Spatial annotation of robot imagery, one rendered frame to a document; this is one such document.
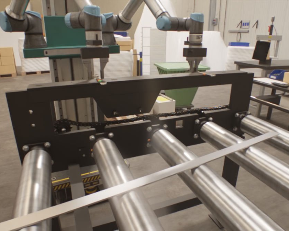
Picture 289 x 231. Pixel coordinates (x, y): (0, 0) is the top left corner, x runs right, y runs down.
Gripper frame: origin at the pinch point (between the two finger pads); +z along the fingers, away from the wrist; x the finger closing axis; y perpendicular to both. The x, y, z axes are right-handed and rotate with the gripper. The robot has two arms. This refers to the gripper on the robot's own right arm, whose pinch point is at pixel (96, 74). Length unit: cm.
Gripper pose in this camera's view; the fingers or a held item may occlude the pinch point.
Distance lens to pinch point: 112.1
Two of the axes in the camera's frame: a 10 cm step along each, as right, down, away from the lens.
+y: -3.6, -3.2, 8.7
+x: -9.3, 1.3, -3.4
